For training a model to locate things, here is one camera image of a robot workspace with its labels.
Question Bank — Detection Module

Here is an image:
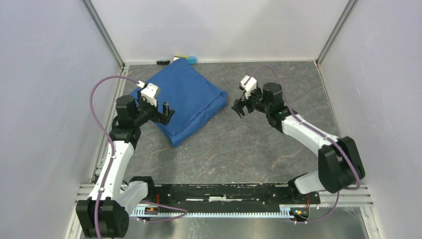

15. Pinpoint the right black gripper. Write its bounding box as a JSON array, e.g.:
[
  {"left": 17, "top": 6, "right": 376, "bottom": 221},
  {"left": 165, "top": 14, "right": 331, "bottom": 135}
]
[{"left": 231, "top": 86, "right": 271, "bottom": 119}]

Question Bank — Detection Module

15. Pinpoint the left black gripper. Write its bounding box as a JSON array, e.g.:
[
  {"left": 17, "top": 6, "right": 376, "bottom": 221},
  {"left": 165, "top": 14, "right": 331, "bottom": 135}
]
[{"left": 133, "top": 90, "right": 175, "bottom": 126}]

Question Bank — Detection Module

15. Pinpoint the blue surgical wrap cloth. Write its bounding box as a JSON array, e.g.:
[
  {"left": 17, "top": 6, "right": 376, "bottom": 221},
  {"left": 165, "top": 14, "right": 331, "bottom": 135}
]
[{"left": 146, "top": 59, "right": 228, "bottom": 147}]

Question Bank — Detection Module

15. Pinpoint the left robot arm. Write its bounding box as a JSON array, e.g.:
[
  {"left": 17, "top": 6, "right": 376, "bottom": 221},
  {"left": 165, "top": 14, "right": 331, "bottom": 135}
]
[{"left": 76, "top": 95, "right": 175, "bottom": 239}]

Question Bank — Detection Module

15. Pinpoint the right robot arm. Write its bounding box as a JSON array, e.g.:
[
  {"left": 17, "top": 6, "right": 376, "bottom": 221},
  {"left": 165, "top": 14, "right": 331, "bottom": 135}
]
[{"left": 232, "top": 78, "right": 365, "bottom": 203}]

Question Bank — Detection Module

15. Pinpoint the small black block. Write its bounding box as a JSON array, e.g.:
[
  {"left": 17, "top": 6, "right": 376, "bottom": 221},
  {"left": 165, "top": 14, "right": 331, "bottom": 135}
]
[{"left": 156, "top": 60, "right": 171, "bottom": 65}]

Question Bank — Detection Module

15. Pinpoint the white and yellow block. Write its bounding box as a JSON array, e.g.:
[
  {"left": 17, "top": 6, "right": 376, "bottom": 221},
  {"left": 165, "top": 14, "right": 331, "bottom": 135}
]
[{"left": 173, "top": 55, "right": 188, "bottom": 61}]

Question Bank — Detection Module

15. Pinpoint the cyan blue block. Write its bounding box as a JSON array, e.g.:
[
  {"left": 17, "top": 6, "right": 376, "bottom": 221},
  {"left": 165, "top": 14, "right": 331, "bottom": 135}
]
[{"left": 186, "top": 56, "right": 198, "bottom": 65}]

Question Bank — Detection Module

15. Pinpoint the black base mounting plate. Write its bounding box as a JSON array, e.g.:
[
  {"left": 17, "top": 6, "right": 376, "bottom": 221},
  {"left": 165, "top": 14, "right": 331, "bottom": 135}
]
[{"left": 145, "top": 183, "right": 320, "bottom": 214}]

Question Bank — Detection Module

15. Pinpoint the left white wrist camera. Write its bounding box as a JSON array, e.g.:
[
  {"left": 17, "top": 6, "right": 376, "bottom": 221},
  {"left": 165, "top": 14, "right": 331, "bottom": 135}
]
[{"left": 138, "top": 82, "right": 160, "bottom": 107}]

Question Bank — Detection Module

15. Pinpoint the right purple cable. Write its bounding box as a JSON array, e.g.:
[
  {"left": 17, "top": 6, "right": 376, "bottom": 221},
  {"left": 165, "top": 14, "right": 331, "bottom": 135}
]
[{"left": 252, "top": 64, "right": 362, "bottom": 225}]

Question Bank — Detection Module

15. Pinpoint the purple cable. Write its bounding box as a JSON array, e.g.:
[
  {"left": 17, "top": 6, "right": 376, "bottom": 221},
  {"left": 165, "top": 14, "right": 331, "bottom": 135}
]
[
  {"left": 89, "top": 75, "right": 189, "bottom": 239},
  {"left": 252, "top": 64, "right": 362, "bottom": 225}
]

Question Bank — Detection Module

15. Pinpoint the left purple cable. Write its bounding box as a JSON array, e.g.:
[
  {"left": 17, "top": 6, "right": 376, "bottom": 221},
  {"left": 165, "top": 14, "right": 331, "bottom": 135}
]
[{"left": 89, "top": 75, "right": 189, "bottom": 239}]

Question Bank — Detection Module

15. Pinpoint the slotted cable duct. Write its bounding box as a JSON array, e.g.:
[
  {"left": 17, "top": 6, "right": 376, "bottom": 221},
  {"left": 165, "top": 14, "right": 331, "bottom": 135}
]
[{"left": 129, "top": 204, "right": 309, "bottom": 220}]

